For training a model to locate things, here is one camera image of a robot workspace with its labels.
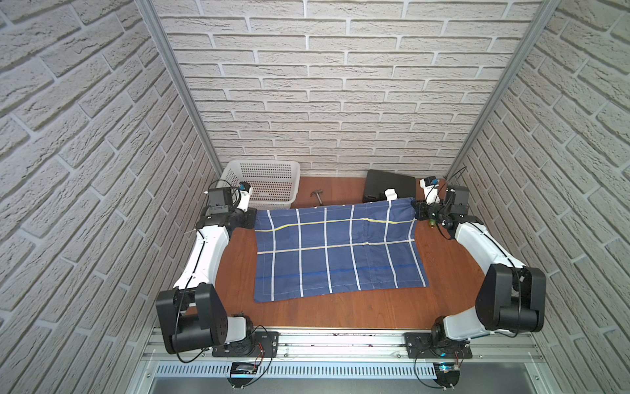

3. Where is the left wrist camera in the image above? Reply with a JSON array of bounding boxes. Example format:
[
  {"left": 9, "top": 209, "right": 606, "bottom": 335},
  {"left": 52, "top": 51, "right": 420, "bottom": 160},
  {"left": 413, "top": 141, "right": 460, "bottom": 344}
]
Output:
[{"left": 236, "top": 182, "right": 253, "bottom": 212}]

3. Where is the right electronics board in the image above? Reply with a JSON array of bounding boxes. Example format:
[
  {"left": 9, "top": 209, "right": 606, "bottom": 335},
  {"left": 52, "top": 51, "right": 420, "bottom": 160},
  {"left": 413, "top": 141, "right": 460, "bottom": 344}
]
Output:
[{"left": 433, "top": 364, "right": 460, "bottom": 387}]

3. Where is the hammer with black handle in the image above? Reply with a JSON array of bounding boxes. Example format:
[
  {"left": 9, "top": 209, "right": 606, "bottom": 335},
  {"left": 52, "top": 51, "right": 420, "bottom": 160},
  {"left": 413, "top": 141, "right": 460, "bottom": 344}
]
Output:
[{"left": 311, "top": 189, "right": 323, "bottom": 206}]

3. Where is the aluminium corner post left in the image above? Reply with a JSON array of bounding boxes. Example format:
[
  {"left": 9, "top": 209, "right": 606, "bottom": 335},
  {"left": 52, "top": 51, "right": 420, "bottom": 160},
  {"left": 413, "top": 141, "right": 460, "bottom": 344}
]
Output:
[{"left": 136, "top": 0, "right": 223, "bottom": 175}]

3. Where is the electronics board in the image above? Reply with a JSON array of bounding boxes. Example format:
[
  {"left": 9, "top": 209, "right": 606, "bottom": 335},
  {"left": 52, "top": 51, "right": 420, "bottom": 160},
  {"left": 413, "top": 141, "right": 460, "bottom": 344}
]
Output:
[
  {"left": 230, "top": 362, "right": 259, "bottom": 379},
  {"left": 433, "top": 364, "right": 460, "bottom": 387}
]

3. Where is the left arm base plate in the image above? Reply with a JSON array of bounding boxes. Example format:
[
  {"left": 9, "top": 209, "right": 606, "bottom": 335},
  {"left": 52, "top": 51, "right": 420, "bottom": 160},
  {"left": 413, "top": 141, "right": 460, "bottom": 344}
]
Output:
[{"left": 212, "top": 330, "right": 280, "bottom": 360}]

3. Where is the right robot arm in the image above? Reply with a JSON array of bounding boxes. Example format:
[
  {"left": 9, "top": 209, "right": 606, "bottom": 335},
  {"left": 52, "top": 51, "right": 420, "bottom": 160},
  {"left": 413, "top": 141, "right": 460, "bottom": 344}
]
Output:
[{"left": 413, "top": 178, "right": 546, "bottom": 345}]

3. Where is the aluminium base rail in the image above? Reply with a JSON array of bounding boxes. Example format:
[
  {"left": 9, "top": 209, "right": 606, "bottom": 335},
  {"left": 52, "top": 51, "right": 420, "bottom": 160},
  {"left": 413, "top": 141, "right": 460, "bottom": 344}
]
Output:
[{"left": 123, "top": 327, "right": 560, "bottom": 393}]

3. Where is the aluminium corner post right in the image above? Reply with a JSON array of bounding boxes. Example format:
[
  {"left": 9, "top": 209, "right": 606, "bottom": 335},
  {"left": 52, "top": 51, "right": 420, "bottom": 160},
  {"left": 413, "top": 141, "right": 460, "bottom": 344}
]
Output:
[{"left": 445, "top": 0, "right": 561, "bottom": 180}]

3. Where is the blue striped pillowcase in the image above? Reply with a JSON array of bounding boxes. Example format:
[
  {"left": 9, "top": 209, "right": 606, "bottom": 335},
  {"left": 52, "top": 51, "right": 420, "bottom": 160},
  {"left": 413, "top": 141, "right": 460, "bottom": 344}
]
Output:
[{"left": 254, "top": 198, "right": 429, "bottom": 303}]

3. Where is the white plastic basket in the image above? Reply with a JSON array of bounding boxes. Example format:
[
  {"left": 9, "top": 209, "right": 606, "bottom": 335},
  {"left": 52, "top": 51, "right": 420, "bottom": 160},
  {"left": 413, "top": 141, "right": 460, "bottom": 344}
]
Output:
[{"left": 221, "top": 159, "right": 300, "bottom": 210}]

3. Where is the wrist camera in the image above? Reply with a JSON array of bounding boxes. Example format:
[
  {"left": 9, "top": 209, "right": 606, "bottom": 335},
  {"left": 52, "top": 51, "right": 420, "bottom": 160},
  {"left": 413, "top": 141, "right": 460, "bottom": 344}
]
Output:
[
  {"left": 236, "top": 182, "right": 253, "bottom": 212},
  {"left": 419, "top": 176, "right": 440, "bottom": 204}
]

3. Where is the aluminium corner post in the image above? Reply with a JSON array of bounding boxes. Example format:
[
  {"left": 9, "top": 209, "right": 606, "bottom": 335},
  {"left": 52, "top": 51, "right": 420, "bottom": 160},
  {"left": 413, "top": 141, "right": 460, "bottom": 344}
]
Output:
[
  {"left": 445, "top": 0, "right": 561, "bottom": 180},
  {"left": 136, "top": 0, "right": 223, "bottom": 175}
]

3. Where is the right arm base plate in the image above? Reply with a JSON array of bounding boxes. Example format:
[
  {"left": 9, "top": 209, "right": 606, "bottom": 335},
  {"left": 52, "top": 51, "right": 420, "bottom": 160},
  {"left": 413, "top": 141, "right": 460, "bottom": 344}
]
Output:
[{"left": 404, "top": 332, "right": 473, "bottom": 361}]

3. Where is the left electronics board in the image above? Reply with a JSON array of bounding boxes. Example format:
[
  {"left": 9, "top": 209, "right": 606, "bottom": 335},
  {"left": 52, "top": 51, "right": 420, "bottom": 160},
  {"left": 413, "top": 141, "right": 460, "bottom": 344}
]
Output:
[{"left": 230, "top": 362, "right": 259, "bottom": 379}]

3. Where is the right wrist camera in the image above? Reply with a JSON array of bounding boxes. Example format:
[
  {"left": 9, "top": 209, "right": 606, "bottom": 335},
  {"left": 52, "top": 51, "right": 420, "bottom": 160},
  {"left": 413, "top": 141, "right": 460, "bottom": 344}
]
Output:
[{"left": 419, "top": 176, "right": 440, "bottom": 204}]

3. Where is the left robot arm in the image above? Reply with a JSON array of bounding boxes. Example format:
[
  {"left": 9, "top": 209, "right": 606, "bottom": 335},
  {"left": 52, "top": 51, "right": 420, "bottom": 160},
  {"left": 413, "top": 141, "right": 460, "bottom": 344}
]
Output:
[{"left": 155, "top": 182, "right": 257, "bottom": 356}]

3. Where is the black plastic tool case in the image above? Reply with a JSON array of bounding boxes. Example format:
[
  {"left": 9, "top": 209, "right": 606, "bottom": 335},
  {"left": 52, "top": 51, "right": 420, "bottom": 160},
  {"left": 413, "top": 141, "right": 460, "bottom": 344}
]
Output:
[{"left": 363, "top": 169, "right": 417, "bottom": 203}]

